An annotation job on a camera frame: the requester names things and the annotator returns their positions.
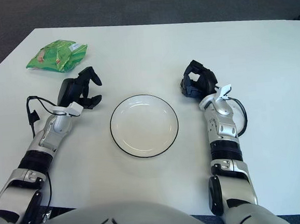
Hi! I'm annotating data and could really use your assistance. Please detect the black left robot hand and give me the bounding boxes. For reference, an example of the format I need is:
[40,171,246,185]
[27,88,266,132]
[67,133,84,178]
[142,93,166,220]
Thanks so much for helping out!
[54,65,105,112]

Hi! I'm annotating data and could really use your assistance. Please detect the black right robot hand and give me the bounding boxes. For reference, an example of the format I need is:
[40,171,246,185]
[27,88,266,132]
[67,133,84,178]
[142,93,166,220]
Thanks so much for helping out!
[177,57,221,100]

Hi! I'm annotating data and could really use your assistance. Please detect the green snack bag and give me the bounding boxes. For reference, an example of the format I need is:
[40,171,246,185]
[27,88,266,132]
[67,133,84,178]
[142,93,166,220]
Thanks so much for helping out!
[23,37,91,76]

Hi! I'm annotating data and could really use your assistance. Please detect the white plate with black rim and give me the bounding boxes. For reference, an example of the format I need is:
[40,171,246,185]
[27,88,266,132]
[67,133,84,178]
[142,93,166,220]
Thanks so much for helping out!
[107,90,182,161]

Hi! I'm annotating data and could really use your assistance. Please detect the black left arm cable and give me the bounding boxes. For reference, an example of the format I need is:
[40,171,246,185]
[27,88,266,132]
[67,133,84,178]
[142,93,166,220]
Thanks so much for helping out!
[25,94,71,208]

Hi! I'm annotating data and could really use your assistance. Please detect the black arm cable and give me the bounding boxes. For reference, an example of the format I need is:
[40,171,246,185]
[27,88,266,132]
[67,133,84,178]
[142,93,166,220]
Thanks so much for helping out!
[226,96,249,138]
[25,94,71,208]

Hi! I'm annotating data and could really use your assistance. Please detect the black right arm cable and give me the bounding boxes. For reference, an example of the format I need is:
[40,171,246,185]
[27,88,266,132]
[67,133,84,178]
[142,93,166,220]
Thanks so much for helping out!
[226,96,249,138]

